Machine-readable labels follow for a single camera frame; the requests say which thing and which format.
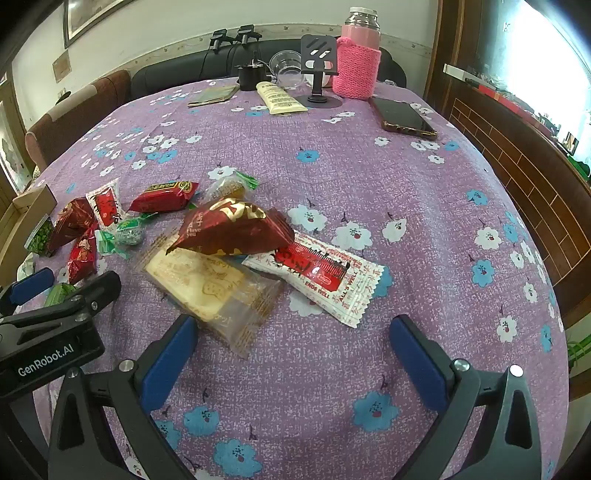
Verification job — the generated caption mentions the green candy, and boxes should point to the green candy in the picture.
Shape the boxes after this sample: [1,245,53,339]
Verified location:
[95,213,158,256]

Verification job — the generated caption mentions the brown wall notice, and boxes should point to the brown wall notice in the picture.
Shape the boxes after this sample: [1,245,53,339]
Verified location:
[52,50,71,83]

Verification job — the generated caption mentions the dark wooden cabinet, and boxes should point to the dark wooden cabinet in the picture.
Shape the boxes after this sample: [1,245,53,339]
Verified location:
[436,60,591,333]

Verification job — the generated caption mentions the black phone stand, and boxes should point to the black phone stand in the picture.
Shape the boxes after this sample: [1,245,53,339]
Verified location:
[300,34,343,110]

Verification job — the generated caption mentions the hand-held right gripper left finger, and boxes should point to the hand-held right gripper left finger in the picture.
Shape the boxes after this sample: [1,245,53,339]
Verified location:
[47,314,200,480]

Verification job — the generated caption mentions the pink thermos with knitted sleeve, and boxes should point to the pink thermos with knitted sleeve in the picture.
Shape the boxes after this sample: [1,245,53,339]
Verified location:
[332,7,382,100]

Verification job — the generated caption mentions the framed wall picture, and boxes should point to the framed wall picture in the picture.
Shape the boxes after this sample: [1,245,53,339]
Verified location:
[62,0,139,48]

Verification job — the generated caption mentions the clear green-ended candy wrapper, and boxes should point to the clear green-ended candy wrapper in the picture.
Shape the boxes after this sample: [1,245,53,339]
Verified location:
[198,170,260,208]

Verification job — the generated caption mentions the olive green pouch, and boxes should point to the olive green pouch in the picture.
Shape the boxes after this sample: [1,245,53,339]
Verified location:
[187,85,240,108]

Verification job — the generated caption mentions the dark red triangular snack packet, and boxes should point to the dark red triangular snack packet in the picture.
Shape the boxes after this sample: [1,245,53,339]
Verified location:
[46,198,95,254]

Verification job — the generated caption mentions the black leather sofa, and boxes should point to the black leather sofa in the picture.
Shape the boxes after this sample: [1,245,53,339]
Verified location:
[130,39,407,100]

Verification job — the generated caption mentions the brown armchair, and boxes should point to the brown armchair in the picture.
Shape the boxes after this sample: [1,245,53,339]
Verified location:
[25,69,133,171]

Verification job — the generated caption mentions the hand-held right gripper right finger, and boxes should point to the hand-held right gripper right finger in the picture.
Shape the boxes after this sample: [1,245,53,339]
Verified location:
[389,315,543,480]

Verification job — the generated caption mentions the brown cardboard box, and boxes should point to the brown cardboard box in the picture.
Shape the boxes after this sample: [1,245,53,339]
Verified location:
[0,185,58,273]

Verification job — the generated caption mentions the cream squeeze tube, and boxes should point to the cream squeeze tube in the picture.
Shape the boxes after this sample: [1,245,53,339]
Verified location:
[255,81,308,115]

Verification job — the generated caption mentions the long white red-label snack packet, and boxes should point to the long white red-label snack packet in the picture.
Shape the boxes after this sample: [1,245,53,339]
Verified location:
[242,231,385,329]

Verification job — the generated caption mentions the black smartphone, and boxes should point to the black smartphone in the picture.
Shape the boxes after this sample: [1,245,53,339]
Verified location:
[368,96,438,141]

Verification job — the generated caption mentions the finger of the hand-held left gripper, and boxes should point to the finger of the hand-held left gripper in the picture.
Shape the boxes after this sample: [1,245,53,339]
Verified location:
[0,267,55,319]
[46,270,122,321]

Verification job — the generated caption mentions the purple floral tablecloth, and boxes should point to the purple floral tablecloth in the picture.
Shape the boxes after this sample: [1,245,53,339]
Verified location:
[28,76,570,480]

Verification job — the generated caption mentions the dark red gold snack packet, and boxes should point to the dark red gold snack packet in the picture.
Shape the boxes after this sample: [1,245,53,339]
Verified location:
[165,196,296,257]

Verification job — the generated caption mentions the clear-wrapped yellow pastry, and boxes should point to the clear-wrapped yellow pastry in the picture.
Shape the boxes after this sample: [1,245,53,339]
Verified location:
[139,233,283,358]

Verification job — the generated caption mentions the wooden glass door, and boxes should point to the wooden glass door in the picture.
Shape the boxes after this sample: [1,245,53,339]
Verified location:
[0,76,38,195]

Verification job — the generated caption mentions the green pea snack packet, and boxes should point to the green pea snack packet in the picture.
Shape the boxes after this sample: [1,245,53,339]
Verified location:
[25,213,56,257]

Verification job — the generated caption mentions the light green snack packet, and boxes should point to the light green snack packet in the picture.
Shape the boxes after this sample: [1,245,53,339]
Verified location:
[44,282,77,308]

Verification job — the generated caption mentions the bright red snack packet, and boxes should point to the bright red snack packet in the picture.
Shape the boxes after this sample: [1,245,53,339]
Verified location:
[127,180,200,214]

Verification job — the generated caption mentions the black cup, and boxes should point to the black cup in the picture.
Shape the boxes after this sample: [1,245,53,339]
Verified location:
[238,59,267,92]

